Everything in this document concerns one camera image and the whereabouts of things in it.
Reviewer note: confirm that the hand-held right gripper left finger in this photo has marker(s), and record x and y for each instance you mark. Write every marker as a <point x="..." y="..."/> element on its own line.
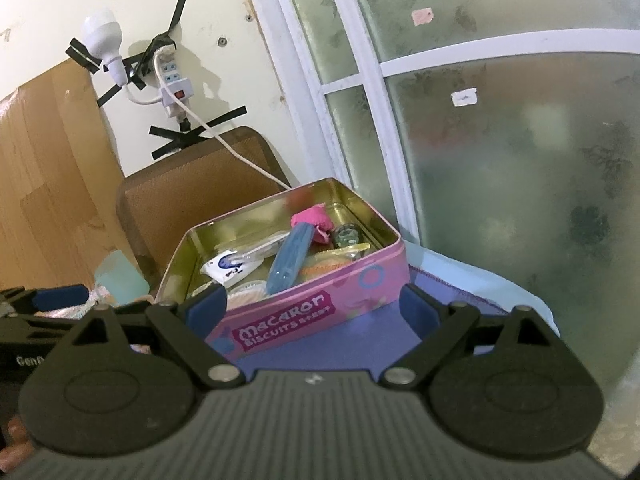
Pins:
<point x="207" y="307"/>

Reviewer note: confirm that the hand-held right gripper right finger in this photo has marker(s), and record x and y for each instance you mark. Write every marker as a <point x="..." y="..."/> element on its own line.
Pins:
<point x="415" y="310"/>

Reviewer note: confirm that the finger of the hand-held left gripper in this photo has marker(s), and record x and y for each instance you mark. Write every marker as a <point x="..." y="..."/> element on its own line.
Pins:
<point x="60" y="296"/>

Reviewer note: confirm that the pink biscuit tin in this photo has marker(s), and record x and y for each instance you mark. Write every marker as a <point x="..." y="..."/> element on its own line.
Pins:
<point x="320" y="310"/>

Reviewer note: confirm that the person's left hand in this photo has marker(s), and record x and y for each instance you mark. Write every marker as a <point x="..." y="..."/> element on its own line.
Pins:
<point x="12" y="435"/>

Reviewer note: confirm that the beige round pad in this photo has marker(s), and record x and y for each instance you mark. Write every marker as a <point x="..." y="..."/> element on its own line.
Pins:
<point x="247" y="294"/>

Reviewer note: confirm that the white printed sachet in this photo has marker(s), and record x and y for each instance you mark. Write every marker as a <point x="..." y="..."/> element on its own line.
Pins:
<point x="225" y="266"/>

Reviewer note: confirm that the white plastic stick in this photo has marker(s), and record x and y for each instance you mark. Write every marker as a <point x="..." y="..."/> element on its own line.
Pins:
<point x="265" y="246"/>

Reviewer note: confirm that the yellow wrapper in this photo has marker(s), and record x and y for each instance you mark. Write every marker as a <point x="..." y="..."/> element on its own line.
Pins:
<point x="355" y="248"/>

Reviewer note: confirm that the light blue bed sheet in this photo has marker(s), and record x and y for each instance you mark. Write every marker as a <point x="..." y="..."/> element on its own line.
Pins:
<point x="500" y="280"/>

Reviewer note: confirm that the blue tube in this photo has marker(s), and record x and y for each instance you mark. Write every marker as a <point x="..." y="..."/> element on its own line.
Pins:
<point x="290" y="260"/>

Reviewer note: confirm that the orange packet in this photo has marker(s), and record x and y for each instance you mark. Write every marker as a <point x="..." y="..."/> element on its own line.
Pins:
<point x="325" y="266"/>

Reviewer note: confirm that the small glass jar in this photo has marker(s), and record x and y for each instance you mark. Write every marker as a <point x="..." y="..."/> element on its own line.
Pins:
<point x="345" y="236"/>

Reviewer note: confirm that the large cardboard sheet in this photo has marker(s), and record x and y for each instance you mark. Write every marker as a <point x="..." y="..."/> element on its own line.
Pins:
<point x="50" y="185"/>

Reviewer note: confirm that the brown mesh chair back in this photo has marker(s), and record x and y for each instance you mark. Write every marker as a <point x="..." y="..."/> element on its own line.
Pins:
<point x="200" y="185"/>

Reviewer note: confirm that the pink cloth ball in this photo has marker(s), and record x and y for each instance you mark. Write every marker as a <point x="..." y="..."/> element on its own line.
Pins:
<point x="310" y="220"/>

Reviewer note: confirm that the white framed frosted glass door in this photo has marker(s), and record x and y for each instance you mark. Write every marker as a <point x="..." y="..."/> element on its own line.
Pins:
<point x="500" y="160"/>

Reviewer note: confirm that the white sticker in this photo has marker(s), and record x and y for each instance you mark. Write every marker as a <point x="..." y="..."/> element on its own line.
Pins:
<point x="464" y="96"/>

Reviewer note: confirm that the black tape strips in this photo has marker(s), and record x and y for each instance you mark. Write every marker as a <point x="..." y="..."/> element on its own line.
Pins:
<point x="150" y="55"/>

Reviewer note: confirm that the white light bulb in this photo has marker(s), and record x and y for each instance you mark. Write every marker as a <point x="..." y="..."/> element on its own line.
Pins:
<point x="102" y="40"/>

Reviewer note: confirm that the pink sticker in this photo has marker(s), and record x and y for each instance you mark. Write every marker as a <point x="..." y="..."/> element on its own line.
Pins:
<point x="422" y="16"/>

